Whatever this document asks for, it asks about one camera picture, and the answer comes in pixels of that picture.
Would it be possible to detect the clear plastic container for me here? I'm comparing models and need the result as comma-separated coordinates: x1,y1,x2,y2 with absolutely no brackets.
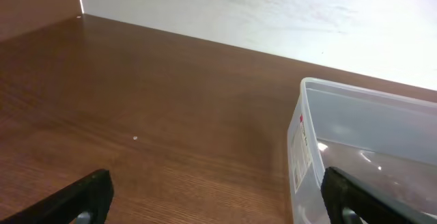
287,78,436,223

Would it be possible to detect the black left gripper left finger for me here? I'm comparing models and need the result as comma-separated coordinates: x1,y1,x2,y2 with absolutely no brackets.
1,169,114,224

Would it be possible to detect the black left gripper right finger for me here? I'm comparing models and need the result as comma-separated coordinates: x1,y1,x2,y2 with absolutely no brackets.
321,167,436,224

